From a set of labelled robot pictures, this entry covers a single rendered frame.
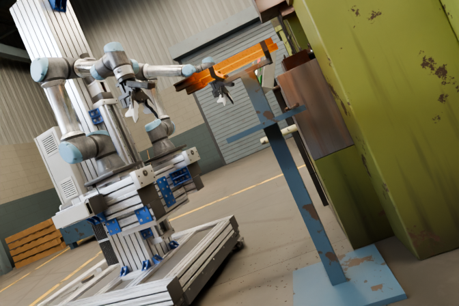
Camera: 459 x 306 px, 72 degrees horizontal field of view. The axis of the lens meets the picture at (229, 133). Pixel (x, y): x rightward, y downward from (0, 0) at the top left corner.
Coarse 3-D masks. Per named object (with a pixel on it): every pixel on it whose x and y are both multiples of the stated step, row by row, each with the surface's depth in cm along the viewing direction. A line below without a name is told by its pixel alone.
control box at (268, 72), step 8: (264, 56) 215; (272, 56) 216; (272, 64) 215; (264, 72) 213; (272, 72) 214; (264, 80) 212; (272, 80) 214; (264, 88) 215; (272, 88) 213; (248, 96) 243
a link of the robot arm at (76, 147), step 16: (32, 64) 151; (48, 64) 150; (64, 64) 156; (48, 80) 150; (64, 80) 155; (48, 96) 153; (64, 96) 154; (64, 112) 152; (64, 128) 152; (64, 144) 150; (80, 144) 153; (64, 160) 154; (80, 160) 154
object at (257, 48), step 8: (264, 40) 115; (272, 40) 114; (248, 48) 116; (256, 48) 115; (232, 56) 117; (240, 56) 117; (248, 56) 118; (216, 64) 118; (224, 64) 118; (200, 72) 120; (208, 72) 119; (184, 80) 121; (192, 80) 121; (200, 80) 122; (176, 88) 123; (184, 88) 123
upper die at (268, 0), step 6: (258, 0) 166; (264, 0) 165; (270, 0) 164; (276, 0) 164; (282, 0) 164; (258, 6) 166; (264, 6) 165; (270, 6) 165; (276, 6) 166; (258, 12) 175; (264, 12) 168; (270, 12) 172; (276, 12) 176; (264, 18) 178; (270, 18) 183
